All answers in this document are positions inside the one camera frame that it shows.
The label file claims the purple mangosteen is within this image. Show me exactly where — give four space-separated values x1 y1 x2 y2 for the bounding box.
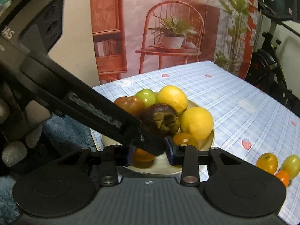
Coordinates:
141 103 180 137

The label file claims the yellow orange kumquat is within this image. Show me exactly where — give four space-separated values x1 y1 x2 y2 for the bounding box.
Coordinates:
255 153 278 175

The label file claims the blue fluffy rug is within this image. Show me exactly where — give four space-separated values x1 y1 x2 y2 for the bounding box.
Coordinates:
1 115 96 224

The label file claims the yellow lemon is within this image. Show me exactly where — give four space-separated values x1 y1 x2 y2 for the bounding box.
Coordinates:
157 85 188 114
181 107 214 141

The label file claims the green lime fruit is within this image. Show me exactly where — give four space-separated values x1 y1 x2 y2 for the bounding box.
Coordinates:
135 89 157 108

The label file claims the black exercise bike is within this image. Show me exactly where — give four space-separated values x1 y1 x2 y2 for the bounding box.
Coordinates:
245 1 299 116

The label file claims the red brown apple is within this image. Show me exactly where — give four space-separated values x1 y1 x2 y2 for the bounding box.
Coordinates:
114 96 146 118

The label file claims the small green fruit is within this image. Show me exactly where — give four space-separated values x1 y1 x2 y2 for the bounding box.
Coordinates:
281 154 300 180

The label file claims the small orange mandarin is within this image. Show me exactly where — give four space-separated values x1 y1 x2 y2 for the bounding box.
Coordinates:
173 133 199 149

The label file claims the gloved left hand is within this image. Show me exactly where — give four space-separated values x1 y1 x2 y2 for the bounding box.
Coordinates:
1 99 51 167

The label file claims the bright orange kumquat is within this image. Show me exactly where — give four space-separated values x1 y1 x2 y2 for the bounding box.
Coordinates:
275 171 290 188

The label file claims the pink printed wall tapestry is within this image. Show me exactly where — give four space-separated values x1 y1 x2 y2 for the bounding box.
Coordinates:
90 0 258 82

